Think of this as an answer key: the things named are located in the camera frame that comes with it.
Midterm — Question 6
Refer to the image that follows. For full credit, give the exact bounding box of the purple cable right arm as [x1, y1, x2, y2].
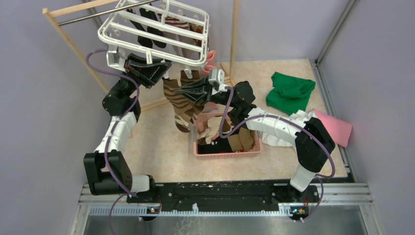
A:
[219, 86, 336, 223]

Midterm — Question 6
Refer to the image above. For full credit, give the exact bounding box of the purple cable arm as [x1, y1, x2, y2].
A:
[219, 86, 336, 223]
[85, 48, 143, 235]

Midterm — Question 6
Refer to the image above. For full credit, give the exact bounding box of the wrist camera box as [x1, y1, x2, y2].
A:
[106, 45, 126, 72]
[208, 69, 227, 93]

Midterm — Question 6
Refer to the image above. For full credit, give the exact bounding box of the pile of socks in basket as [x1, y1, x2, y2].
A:
[196, 115, 258, 155]

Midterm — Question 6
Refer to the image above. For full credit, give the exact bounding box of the white plastic clip hanger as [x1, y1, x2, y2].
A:
[97, 0, 209, 71]

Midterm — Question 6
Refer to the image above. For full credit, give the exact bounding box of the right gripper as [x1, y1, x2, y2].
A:
[174, 75, 238, 108]

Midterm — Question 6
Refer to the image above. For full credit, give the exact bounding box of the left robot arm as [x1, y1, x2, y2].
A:
[83, 49, 171, 202]

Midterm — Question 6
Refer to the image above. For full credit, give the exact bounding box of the pink cloth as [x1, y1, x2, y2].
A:
[313, 109, 352, 148]

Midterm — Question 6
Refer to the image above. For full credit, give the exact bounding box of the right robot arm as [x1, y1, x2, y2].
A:
[174, 78, 336, 202]

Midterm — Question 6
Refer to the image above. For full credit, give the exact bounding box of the wooden clothes rack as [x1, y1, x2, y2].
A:
[43, 0, 240, 92]

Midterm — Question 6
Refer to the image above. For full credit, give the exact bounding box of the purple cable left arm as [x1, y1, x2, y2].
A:
[85, 48, 143, 235]

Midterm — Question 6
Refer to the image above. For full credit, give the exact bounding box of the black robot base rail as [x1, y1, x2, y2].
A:
[81, 180, 373, 223]

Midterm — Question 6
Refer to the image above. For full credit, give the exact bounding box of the green shirt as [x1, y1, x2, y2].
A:
[265, 72, 316, 115]

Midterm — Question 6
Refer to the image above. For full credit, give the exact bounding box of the pink plastic basket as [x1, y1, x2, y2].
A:
[193, 111, 264, 160]

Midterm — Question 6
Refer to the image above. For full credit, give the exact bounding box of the pink sock with teal spots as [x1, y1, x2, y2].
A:
[205, 50, 216, 66]

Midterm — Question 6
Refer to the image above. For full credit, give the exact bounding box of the white cloth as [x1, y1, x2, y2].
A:
[262, 110, 317, 152]

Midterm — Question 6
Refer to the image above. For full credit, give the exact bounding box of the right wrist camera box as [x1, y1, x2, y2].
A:
[208, 69, 227, 93]

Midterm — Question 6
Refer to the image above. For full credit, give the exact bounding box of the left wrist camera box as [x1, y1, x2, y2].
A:
[106, 45, 126, 72]

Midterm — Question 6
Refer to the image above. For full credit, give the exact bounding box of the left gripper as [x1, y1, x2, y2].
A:
[113, 53, 171, 97]

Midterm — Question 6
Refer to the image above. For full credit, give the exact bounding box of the black hanging sock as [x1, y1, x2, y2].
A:
[130, 8, 166, 48]

